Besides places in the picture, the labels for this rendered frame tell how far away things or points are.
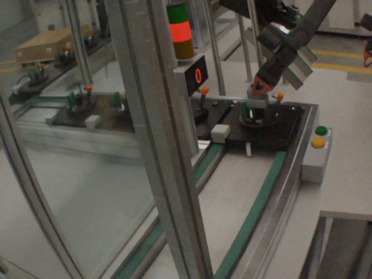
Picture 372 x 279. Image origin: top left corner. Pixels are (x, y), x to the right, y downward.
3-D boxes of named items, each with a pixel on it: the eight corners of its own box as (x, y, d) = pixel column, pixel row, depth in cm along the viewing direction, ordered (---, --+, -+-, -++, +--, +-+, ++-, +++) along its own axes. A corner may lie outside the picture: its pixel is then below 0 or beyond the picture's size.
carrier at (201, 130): (233, 105, 145) (228, 73, 138) (207, 142, 127) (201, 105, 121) (172, 101, 156) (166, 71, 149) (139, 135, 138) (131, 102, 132)
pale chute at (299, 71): (306, 77, 148) (313, 71, 144) (296, 91, 139) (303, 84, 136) (256, 25, 149) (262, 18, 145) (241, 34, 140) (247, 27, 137)
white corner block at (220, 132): (231, 136, 128) (230, 124, 126) (226, 144, 124) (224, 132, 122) (217, 135, 130) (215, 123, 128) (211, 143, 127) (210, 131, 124)
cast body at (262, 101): (269, 102, 126) (267, 82, 123) (265, 108, 123) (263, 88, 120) (244, 101, 130) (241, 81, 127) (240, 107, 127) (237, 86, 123)
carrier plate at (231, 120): (301, 111, 133) (301, 106, 132) (287, 150, 116) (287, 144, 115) (238, 106, 144) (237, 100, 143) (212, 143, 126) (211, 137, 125)
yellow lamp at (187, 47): (197, 52, 106) (194, 36, 104) (189, 59, 102) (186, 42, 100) (180, 52, 108) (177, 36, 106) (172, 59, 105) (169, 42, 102)
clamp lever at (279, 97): (278, 113, 126) (284, 93, 121) (277, 116, 124) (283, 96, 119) (268, 108, 126) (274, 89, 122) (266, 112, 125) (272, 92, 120)
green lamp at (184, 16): (191, 19, 101) (187, 3, 99) (182, 24, 97) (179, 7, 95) (174, 20, 103) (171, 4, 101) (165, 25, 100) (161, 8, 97)
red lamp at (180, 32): (194, 35, 104) (191, 19, 101) (186, 41, 100) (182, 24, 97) (177, 36, 106) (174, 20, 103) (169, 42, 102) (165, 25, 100)
